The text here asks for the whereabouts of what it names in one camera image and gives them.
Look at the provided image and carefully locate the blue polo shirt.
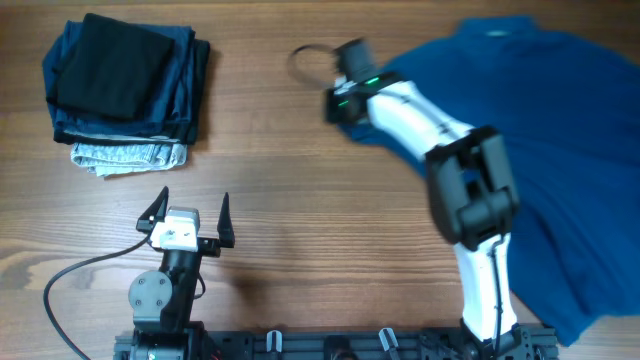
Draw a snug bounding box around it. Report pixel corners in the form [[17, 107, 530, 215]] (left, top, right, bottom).
[[338, 16, 639, 346]]

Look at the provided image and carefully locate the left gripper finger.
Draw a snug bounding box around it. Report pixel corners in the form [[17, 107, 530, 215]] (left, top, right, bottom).
[[217, 192, 234, 241], [137, 186, 169, 224]]

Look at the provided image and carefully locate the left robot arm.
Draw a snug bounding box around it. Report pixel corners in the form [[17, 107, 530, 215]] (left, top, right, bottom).
[[113, 187, 235, 360]]

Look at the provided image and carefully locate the folded light grey garment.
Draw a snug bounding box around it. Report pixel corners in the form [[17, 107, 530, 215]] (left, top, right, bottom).
[[70, 143, 188, 177]]

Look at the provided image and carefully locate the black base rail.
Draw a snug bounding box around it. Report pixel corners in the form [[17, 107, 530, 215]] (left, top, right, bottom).
[[113, 327, 559, 360]]

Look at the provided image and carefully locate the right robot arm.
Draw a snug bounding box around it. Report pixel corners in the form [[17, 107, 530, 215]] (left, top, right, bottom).
[[326, 39, 520, 359]]

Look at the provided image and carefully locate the folded dark blue garment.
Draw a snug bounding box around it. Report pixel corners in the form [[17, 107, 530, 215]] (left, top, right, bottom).
[[42, 21, 195, 135]]

